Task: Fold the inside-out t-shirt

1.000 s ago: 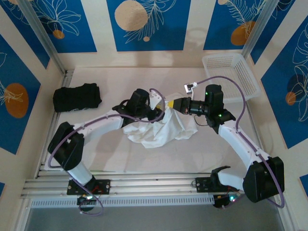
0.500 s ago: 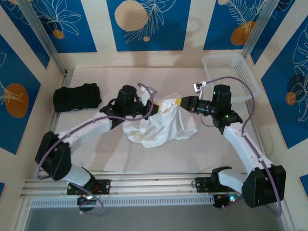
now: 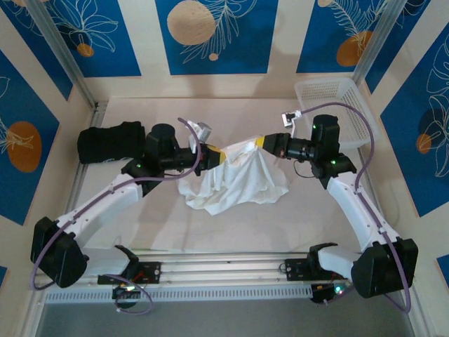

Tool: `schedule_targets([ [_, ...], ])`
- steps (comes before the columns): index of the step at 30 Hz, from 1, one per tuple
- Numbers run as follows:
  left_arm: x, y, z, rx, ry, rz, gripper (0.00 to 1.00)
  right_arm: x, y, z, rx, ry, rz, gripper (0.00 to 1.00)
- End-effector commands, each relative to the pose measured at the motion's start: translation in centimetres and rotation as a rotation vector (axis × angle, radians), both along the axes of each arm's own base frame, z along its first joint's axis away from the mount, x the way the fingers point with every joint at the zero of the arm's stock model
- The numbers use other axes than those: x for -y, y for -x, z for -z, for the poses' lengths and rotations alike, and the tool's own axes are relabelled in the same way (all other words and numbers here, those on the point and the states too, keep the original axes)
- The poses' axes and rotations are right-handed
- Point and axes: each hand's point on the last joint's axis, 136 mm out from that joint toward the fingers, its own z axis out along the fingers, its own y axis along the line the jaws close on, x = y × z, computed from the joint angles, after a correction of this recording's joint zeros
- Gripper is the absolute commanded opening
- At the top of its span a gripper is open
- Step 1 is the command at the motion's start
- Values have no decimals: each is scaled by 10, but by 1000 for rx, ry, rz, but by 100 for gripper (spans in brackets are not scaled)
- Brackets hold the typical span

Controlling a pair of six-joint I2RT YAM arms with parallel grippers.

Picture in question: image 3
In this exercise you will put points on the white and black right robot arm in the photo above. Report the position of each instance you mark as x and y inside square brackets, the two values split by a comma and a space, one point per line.
[358, 210]

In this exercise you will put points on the aluminium frame post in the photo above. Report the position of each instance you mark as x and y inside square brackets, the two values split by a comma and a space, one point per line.
[63, 52]
[376, 42]

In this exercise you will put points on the white plastic mesh basket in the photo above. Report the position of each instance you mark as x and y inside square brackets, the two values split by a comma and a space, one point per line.
[354, 102]

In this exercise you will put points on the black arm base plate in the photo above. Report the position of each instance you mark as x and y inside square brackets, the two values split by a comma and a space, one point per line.
[294, 268]
[152, 272]

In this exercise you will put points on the small controller circuit board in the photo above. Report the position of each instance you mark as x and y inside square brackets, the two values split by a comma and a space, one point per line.
[121, 292]
[321, 293]

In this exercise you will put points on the black folded garment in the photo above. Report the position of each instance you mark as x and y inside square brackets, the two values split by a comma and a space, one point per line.
[105, 140]

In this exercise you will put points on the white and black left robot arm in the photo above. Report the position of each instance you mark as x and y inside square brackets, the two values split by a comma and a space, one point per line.
[101, 200]

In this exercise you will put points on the white t-shirt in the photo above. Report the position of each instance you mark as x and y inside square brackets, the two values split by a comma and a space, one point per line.
[242, 182]

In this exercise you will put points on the aluminium table side rail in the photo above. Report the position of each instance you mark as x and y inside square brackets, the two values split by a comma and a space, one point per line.
[365, 165]
[100, 110]

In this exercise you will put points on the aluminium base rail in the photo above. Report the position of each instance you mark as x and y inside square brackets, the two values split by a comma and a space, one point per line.
[224, 268]

